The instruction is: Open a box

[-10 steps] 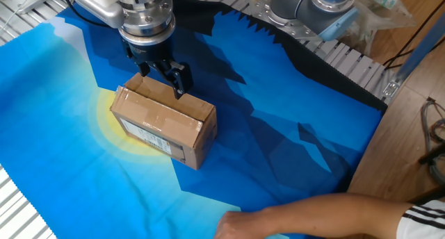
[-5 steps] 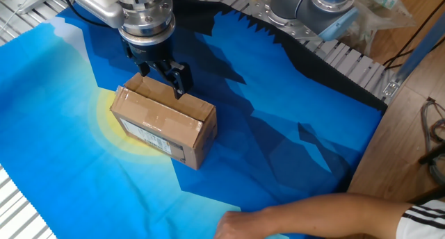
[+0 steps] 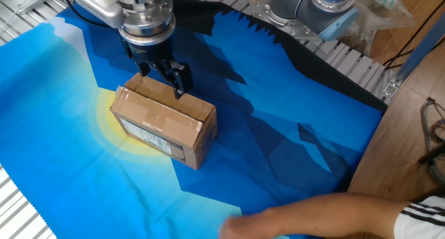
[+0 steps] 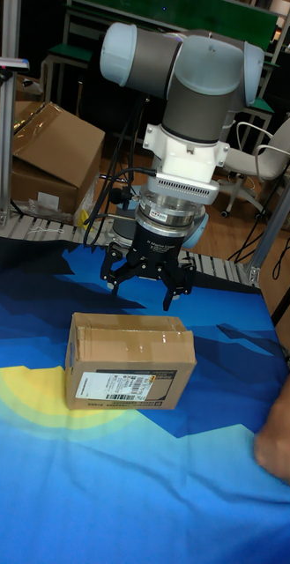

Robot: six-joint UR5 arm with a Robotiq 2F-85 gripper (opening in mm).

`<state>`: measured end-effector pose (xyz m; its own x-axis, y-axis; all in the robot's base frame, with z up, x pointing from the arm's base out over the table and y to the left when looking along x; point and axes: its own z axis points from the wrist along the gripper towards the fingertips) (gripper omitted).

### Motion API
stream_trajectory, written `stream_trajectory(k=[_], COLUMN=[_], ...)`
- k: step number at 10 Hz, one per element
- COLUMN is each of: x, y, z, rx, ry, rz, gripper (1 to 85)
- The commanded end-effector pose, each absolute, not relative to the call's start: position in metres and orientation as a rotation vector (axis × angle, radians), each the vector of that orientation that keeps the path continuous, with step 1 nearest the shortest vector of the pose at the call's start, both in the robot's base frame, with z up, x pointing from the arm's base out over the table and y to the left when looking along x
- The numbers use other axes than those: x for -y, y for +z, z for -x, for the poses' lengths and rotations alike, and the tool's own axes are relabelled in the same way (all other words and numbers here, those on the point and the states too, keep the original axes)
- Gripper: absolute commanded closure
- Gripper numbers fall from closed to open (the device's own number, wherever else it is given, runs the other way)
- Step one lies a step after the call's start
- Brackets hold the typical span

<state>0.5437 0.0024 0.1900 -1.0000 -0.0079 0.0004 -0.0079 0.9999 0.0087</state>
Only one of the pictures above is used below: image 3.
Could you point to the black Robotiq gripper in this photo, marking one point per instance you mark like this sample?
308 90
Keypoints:
153 53

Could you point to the brown cardboard box with label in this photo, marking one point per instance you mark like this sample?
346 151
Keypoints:
160 117

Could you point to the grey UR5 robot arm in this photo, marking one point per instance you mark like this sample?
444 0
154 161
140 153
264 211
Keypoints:
306 9

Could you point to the person's bare forearm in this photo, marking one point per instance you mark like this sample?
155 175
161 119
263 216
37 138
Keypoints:
330 211

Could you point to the person's bare hand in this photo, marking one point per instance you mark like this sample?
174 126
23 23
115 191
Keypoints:
247 226

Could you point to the blue mountain print cloth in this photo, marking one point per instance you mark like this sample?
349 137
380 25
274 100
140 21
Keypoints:
69 162

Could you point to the clear plastic bag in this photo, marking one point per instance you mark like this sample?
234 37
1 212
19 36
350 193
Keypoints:
382 13

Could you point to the black furniture leg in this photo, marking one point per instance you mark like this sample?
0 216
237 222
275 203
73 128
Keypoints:
432 155

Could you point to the white sleeve with black stripes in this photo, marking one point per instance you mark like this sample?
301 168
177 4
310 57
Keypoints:
424 221

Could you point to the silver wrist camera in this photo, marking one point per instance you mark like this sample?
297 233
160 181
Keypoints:
101 14

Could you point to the aluminium frame bar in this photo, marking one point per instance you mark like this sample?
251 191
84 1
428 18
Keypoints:
422 48

